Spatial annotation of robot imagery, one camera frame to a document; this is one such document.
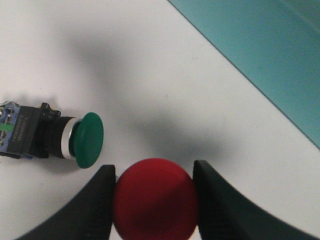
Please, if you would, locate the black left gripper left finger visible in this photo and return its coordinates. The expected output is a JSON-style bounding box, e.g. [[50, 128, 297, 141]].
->
[[19, 165, 116, 240]]

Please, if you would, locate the blue plastic box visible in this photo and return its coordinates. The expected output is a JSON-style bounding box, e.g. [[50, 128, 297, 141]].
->
[[170, 0, 320, 149]]

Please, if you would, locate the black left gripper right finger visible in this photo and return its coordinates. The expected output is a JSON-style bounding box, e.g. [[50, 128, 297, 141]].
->
[[192, 160, 315, 240]]

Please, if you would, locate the right green push button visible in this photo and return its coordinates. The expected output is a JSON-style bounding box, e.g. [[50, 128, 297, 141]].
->
[[0, 101, 104, 169]]

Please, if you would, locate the red push button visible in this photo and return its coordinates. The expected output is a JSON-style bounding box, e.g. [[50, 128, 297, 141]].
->
[[112, 158, 199, 240]]

